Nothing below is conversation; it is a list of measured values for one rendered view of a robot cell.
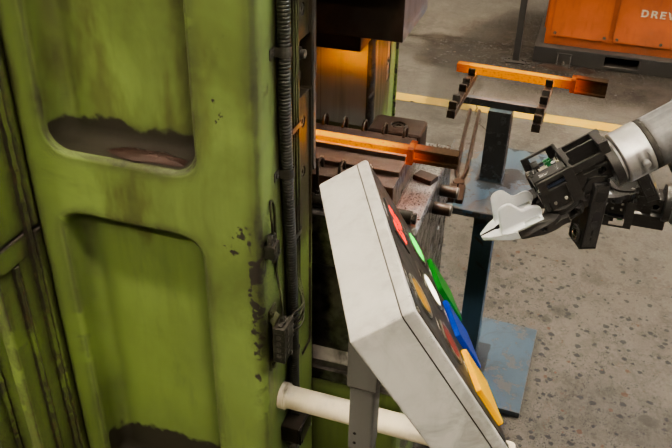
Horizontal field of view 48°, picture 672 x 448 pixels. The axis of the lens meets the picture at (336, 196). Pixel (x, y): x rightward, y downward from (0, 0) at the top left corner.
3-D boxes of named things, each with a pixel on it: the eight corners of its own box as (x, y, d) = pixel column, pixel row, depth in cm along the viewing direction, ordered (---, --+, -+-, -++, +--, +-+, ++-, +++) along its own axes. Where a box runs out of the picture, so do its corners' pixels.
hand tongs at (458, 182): (468, 110, 249) (468, 107, 248) (480, 112, 248) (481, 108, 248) (446, 201, 199) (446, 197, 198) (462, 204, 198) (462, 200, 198)
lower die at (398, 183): (414, 170, 165) (417, 135, 160) (391, 216, 148) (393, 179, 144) (238, 140, 176) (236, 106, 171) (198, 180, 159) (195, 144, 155)
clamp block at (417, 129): (426, 146, 175) (428, 120, 171) (418, 162, 168) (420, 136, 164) (376, 138, 178) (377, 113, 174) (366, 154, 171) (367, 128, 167)
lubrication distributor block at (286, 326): (298, 355, 141) (298, 297, 134) (286, 377, 136) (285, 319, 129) (281, 351, 142) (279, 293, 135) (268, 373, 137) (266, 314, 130)
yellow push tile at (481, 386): (487, 381, 101) (465, 346, 97) (504, 424, 95) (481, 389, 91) (475, 386, 102) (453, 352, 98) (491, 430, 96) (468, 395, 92)
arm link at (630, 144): (638, 153, 110) (666, 180, 103) (609, 167, 110) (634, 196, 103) (623, 113, 106) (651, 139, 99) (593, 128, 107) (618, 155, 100)
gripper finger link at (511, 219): (468, 214, 107) (528, 183, 106) (484, 242, 110) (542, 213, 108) (474, 226, 104) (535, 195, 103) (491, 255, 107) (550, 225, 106)
